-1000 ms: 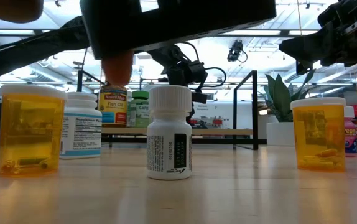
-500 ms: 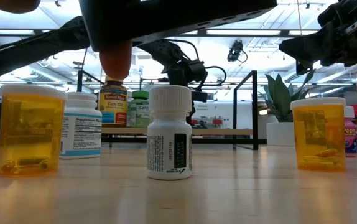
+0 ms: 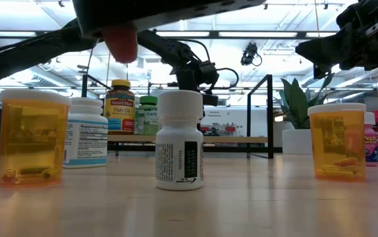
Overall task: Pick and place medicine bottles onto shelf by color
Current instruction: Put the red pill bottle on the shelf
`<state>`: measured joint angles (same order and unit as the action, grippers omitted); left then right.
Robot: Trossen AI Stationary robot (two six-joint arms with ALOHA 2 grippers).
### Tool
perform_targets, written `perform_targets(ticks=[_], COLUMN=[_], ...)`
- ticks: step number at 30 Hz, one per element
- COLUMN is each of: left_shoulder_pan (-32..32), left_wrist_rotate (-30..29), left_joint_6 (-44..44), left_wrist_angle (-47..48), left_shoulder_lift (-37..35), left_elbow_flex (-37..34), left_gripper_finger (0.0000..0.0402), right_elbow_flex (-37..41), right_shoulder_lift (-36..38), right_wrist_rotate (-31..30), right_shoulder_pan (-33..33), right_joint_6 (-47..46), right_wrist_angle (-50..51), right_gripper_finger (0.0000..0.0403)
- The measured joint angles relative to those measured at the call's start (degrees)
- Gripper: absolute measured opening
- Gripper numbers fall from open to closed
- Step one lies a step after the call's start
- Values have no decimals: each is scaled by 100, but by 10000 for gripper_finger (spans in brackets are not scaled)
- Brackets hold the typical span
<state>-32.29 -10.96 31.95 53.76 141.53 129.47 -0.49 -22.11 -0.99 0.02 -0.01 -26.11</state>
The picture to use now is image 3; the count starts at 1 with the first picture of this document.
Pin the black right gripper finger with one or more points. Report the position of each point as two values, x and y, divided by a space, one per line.
340 41
327 59

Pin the black hanging camera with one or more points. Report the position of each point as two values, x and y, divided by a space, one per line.
249 54

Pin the wooden shelf black metal frame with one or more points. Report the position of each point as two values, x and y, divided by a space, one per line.
228 139

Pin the brown fish oil bottle yellow cap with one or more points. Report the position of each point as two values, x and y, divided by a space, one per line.
120 112

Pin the blurry red rounded object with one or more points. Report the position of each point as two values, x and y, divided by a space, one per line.
120 42

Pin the black metal rig frame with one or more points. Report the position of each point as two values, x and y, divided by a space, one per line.
228 148

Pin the white bottle blue-edged label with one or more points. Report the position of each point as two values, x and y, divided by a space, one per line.
87 138

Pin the pink-capped small bottle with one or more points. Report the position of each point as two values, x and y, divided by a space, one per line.
371 145

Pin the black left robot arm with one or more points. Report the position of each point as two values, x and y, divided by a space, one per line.
27 52

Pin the blurry black flat object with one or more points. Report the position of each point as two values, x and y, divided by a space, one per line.
159 13

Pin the green plant in white pot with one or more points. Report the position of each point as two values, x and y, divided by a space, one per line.
296 141

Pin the green caffeine bottle green cap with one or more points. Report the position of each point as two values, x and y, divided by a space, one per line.
147 118

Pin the long white light bar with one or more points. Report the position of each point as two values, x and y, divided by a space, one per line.
182 34
261 34
8 33
320 34

